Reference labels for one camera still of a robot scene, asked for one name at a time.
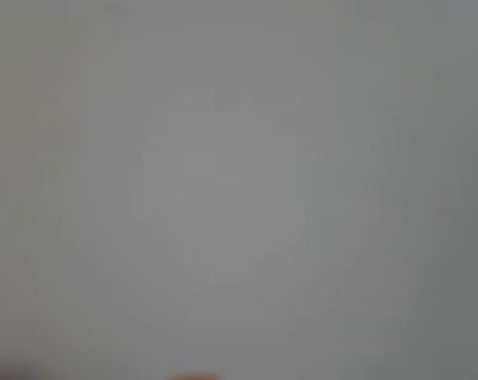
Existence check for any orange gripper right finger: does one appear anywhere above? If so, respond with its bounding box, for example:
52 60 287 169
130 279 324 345
166 371 226 380

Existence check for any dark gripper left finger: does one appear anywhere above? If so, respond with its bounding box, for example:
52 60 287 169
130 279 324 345
0 355 40 380

